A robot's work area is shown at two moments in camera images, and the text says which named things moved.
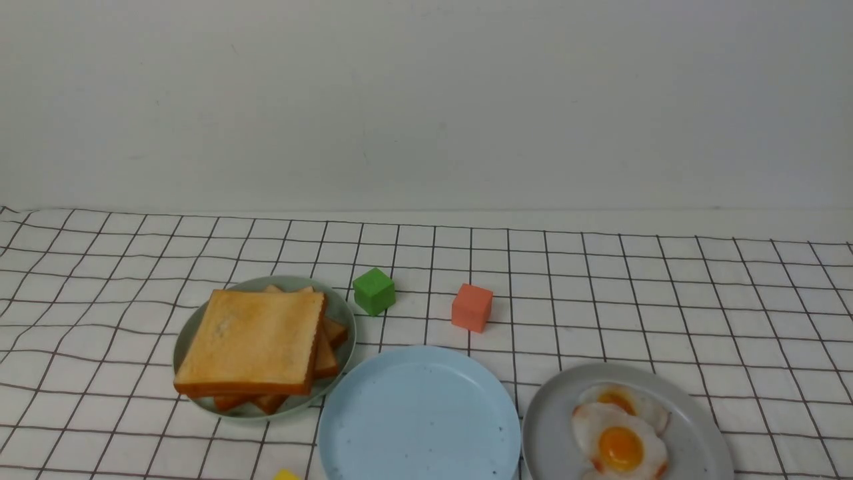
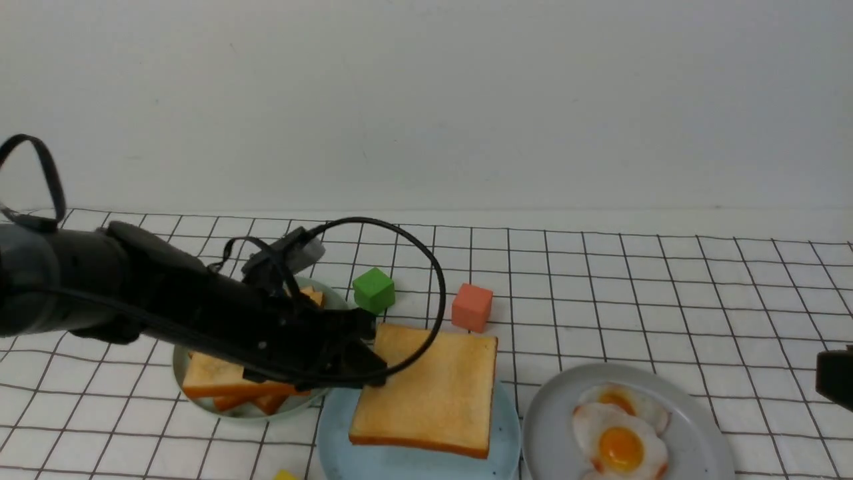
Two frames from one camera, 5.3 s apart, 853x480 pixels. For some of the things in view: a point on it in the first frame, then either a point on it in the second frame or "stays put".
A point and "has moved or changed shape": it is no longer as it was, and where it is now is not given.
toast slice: (326, 365) has moved or changed shape
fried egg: (620, 445) stays put
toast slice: (269, 403) stays put
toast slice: (262, 343) has moved or changed shape
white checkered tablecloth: (90, 297) stays put
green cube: (375, 291) stays put
